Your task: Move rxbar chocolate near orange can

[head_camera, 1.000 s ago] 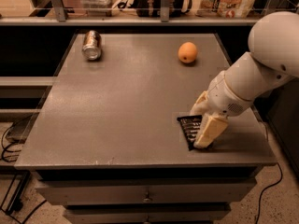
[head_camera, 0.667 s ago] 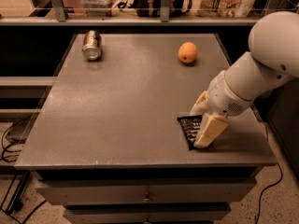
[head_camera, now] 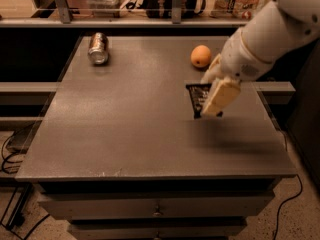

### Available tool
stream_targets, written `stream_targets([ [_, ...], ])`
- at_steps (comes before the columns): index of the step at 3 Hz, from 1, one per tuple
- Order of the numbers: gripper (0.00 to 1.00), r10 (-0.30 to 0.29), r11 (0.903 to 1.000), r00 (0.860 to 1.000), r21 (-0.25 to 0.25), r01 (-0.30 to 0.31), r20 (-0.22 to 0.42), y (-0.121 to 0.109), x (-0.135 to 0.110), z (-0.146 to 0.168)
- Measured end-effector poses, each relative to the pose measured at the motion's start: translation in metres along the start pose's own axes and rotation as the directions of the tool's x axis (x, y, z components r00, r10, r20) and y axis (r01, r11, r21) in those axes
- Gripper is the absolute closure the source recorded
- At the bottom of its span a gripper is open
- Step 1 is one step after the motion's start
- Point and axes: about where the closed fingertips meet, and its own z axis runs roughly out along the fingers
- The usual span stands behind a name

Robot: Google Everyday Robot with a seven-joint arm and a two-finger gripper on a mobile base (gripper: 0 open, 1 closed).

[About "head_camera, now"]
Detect black backpack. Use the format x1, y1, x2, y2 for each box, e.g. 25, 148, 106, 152
140, 0, 206, 19

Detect black floor cable right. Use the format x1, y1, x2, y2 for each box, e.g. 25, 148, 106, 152
271, 174, 304, 240

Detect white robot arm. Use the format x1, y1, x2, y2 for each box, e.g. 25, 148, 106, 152
201, 0, 320, 116

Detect orange fruit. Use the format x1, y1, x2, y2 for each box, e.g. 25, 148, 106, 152
190, 45, 211, 68

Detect silver soda can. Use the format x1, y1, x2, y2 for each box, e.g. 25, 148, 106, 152
88, 32, 109, 65

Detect black rxbar chocolate bar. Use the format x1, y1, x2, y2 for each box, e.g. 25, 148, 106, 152
186, 84, 211, 119

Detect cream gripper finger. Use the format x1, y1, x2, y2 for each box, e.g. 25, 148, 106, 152
201, 77, 241, 116
200, 54, 222, 84

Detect metal drawer knob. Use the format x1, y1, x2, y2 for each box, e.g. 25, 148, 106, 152
152, 205, 163, 217

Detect grey drawer cabinet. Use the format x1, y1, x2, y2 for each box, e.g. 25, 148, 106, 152
17, 37, 295, 240

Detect grey metal shelf rail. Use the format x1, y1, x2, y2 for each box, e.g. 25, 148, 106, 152
0, 0, 247, 28

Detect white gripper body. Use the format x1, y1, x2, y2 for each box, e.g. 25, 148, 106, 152
220, 28, 274, 81

